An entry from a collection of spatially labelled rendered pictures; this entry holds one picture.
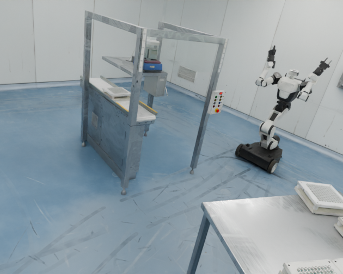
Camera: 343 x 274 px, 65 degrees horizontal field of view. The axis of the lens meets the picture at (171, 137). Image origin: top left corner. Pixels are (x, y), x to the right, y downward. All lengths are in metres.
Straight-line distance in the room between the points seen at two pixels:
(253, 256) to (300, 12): 4.65
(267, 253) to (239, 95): 4.76
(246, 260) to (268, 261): 0.11
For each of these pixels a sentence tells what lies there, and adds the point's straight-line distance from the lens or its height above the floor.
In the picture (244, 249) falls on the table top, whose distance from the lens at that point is 1.43.
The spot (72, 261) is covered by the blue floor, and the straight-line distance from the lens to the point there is 2.36.
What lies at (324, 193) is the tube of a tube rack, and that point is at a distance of 2.01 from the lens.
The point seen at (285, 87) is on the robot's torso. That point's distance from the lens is 3.94.
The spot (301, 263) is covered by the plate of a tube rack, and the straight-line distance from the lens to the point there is 1.41.
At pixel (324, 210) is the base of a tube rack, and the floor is 0.88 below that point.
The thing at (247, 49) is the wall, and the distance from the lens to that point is 5.86.
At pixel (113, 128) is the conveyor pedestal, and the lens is 3.06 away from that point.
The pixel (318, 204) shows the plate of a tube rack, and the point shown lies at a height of 0.93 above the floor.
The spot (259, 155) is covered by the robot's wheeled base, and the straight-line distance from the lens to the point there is 3.98.
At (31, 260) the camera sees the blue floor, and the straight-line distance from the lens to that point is 2.41.
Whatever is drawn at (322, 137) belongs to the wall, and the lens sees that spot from 5.44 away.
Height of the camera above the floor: 1.82
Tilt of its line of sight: 25 degrees down
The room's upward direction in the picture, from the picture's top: 11 degrees clockwise
